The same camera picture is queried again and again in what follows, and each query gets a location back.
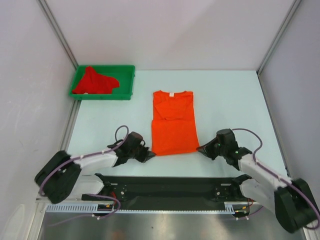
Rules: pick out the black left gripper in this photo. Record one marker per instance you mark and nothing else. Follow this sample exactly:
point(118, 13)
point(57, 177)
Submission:
point(146, 154)

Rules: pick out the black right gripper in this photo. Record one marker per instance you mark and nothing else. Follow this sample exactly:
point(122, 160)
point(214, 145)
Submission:
point(207, 149)

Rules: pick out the orange t shirt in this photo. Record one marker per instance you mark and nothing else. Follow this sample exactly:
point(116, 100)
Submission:
point(173, 127)

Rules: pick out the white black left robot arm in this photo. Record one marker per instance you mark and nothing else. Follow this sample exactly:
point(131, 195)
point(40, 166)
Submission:
point(59, 178)

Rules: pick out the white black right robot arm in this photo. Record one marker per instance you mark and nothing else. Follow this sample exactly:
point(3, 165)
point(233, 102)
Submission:
point(290, 200)

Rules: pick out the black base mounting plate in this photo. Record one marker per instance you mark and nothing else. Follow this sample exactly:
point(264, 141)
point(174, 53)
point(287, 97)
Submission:
point(169, 193)

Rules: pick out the green plastic tray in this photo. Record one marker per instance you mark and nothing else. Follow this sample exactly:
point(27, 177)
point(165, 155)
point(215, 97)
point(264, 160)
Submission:
point(123, 73)

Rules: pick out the red t shirt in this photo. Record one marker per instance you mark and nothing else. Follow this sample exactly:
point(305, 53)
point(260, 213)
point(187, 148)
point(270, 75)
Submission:
point(95, 83)

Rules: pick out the aluminium front frame rail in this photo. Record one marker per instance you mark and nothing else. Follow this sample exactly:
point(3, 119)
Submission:
point(43, 199)

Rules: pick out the right aluminium corner post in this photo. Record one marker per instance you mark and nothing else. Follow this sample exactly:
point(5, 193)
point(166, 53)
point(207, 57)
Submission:
point(279, 35)

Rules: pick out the aluminium corner post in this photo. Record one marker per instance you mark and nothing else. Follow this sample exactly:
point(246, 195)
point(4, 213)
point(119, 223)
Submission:
point(49, 15)
point(279, 35)

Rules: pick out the left aluminium corner post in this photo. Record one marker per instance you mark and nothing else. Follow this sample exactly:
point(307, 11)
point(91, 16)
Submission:
point(49, 15)

